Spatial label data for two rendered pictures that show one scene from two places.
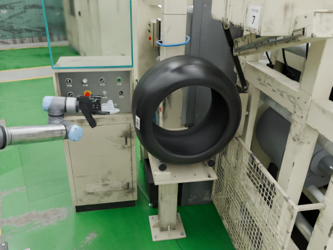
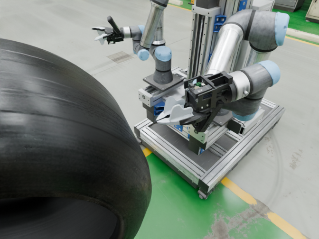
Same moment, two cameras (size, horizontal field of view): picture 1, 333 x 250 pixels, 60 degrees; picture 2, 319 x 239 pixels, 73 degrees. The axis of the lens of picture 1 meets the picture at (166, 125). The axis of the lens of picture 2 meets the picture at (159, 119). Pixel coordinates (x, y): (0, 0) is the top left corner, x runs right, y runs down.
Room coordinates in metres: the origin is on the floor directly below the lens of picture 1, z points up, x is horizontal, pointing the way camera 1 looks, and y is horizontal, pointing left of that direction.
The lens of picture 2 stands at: (1.75, 0.15, 1.58)
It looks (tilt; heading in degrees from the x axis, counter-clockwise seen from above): 42 degrees down; 166
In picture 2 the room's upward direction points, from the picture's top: straight up
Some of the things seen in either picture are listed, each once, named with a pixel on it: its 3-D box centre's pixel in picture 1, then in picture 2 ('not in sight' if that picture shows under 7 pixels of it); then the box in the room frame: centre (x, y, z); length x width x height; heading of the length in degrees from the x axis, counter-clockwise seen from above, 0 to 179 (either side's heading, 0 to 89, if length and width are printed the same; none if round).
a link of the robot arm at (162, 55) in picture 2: not in sight; (163, 57); (0.36, 0.53, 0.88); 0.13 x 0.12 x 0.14; 3
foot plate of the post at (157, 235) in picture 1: (166, 224); not in sight; (1.76, -0.02, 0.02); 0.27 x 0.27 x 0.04; 11
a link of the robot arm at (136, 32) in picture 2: not in sight; (137, 32); (0.24, 0.37, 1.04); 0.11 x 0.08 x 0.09; 93
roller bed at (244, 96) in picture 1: (229, 109); not in sight; (1.80, -0.42, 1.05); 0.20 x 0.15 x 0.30; 11
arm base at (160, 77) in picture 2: not in sight; (163, 72); (0.37, 0.53, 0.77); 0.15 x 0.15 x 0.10
